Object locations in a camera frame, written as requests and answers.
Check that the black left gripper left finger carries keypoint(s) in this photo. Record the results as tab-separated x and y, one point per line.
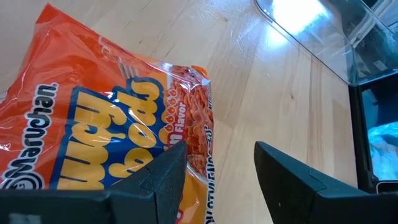
155	186

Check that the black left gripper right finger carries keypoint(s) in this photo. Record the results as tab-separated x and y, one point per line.
295	193

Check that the orange Maruchan noodle pack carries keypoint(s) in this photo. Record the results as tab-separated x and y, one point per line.
77	93

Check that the red snack packets pile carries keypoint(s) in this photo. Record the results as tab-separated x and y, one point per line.
342	46

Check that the black aluminium table frame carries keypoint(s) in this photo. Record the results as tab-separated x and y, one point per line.
356	124

